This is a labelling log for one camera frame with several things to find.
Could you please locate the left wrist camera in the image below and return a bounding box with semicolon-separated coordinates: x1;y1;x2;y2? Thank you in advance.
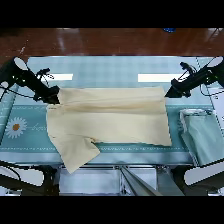
35;67;52;81

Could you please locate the pale green garment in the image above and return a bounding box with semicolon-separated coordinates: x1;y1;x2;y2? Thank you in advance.
179;108;224;168

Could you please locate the silver frame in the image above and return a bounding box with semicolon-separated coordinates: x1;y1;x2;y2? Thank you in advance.
0;151;224;197

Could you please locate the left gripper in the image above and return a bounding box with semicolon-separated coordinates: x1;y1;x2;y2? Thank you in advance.
40;85;62;105

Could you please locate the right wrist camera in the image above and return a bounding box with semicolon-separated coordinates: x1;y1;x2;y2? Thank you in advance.
179;61;198;80

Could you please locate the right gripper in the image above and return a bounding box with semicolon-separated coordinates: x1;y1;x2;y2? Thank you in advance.
164;77;192;99

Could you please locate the pale yellow shirt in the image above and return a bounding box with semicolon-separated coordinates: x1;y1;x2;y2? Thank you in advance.
45;85;173;175

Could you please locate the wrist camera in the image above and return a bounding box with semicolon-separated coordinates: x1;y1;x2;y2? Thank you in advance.
35;67;52;81
179;61;198;80

